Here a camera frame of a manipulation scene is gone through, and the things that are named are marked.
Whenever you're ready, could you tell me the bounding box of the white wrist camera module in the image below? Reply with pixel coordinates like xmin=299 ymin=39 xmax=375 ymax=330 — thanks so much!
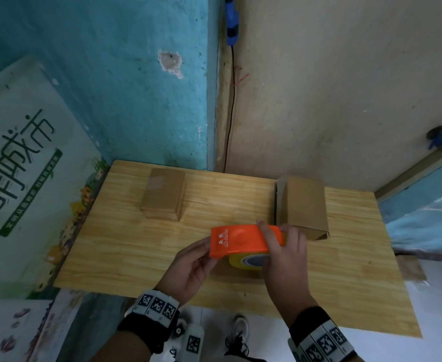
xmin=169 ymin=320 xmax=206 ymax=362

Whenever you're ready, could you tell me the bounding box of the left wrist marker band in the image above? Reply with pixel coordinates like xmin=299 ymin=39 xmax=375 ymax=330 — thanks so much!
xmin=117 ymin=289 xmax=181 ymax=355

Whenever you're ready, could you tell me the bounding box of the thin red wire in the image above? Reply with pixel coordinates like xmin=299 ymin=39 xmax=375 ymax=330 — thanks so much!
xmin=232 ymin=65 xmax=250 ymax=87

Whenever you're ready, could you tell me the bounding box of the blue plastic sheet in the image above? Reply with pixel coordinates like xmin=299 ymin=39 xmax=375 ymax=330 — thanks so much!
xmin=377 ymin=154 xmax=442 ymax=257

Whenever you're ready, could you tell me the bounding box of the blue cable connector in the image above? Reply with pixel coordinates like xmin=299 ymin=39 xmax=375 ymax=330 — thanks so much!
xmin=224 ymin=0 xmax=241 ymax=46

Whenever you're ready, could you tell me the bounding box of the orange tape dispenser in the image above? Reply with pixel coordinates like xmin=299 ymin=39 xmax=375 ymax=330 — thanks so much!
xmin=209 ymin=223 xmax=286 ymax=260

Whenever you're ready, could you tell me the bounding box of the person's left hand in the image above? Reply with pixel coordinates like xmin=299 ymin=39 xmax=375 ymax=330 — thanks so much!
xmin=155 ymin=237 xmax=220 ymax=299

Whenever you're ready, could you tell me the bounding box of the person's left forearm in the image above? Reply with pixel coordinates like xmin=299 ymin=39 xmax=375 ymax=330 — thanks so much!
xmin=101 ymin=329 xmax=151 ymax=362

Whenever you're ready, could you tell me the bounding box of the white and black shoe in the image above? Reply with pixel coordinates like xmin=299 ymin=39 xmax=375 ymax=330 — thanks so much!
xmin=224 ymin=314 xmax=250 ymax=359

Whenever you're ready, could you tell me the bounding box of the yellow tape roll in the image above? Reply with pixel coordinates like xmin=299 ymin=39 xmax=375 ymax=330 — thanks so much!
xmin=228 ymin=254 xmax=270 ymax=269

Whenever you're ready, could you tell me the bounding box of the wrist marker band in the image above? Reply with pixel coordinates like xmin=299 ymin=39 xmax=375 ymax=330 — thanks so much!
xmin=287 ymin=305 xmax=358 ymax=362
xmin=117 ymin=289 xmax=181 ymax=355

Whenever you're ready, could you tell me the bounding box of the person's right hand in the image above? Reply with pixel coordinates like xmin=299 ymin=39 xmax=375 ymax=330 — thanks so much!
xmin=256 ymin=219 xmax=318 ymax=329

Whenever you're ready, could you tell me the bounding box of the closed brown cardboard box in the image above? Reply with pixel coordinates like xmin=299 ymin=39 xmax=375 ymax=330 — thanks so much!
xmin=140 ymin=168 xmax=187 ymax=222

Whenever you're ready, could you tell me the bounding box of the black cable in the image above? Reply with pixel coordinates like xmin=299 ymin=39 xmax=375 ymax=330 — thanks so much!
xmin=222 ymin=44 xmax=238 ymax=173

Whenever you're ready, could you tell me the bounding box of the white printed paper sheet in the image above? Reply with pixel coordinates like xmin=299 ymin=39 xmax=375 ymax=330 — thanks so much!
xmin=0 ymin=289 xmax=87 ymax=362

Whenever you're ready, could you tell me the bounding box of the white poster board green print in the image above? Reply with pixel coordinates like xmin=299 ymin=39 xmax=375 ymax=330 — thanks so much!
xmin=0 ymin=53 xmax=111 ymax=300

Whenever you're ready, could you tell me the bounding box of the wooden frame strip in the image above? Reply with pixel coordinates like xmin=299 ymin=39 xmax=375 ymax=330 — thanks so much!
xmin=373 ymin=144 xmax=442 ymax=200

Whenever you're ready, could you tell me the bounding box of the open brown cardboard box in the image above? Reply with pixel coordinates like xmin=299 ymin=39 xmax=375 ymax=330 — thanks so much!
xmin=274 ymin=175 xmax=330 ymax=241

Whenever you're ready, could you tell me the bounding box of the right wrist marker band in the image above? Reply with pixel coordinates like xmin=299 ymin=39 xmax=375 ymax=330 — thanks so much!
xmin=287 ymin=305 xmax=358 ymax=362

